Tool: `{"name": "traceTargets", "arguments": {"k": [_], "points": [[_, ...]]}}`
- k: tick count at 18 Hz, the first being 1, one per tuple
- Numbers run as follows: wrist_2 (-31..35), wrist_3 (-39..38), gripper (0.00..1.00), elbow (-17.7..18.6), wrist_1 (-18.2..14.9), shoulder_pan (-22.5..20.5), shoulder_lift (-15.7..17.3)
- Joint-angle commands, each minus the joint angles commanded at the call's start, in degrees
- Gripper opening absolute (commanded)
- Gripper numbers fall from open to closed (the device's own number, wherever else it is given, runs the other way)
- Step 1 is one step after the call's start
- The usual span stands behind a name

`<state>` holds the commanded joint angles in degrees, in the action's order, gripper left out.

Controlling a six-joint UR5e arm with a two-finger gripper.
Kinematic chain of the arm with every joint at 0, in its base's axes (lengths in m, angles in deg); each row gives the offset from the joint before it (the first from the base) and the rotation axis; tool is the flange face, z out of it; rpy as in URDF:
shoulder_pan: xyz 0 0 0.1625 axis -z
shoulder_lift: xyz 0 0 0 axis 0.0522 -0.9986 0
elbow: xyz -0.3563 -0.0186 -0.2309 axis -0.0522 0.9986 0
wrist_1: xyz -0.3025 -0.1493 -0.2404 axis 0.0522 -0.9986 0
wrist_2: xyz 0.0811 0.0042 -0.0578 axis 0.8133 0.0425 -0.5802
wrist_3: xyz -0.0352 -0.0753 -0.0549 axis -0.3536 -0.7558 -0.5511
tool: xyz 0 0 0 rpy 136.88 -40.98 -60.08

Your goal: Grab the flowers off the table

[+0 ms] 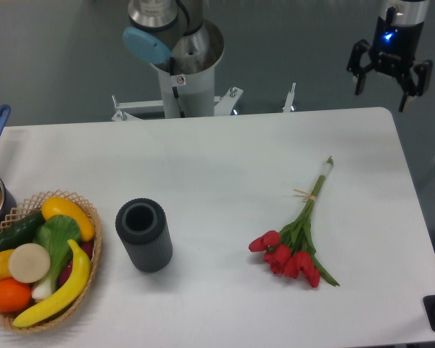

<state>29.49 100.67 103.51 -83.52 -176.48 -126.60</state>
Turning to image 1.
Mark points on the green bok choy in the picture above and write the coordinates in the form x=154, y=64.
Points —
x=53, y=236

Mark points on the yellow banana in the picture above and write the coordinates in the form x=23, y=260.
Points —
x=60, y=299

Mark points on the woven wicker basket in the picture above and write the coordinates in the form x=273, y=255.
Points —
x=31, y=205

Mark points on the green cucumber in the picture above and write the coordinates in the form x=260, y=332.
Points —
x=21, y=232

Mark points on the yellow squash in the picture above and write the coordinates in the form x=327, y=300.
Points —
x=56, y=205

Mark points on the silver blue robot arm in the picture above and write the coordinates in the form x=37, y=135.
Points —
x=175, y=39

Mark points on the dark grey ribbed vase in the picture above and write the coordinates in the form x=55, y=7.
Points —
x=142, y=227

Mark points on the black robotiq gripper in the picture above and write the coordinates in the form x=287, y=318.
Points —
x=395, y=42

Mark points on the red tulip bouquet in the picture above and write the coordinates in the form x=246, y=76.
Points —
x=290, y=251

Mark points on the red vegetable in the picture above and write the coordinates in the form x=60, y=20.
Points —
x=88, y=248

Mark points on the orange fruit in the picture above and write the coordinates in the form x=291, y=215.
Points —
x=14, y=295

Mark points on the beige round disc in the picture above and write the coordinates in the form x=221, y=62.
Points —
x=29, y=263

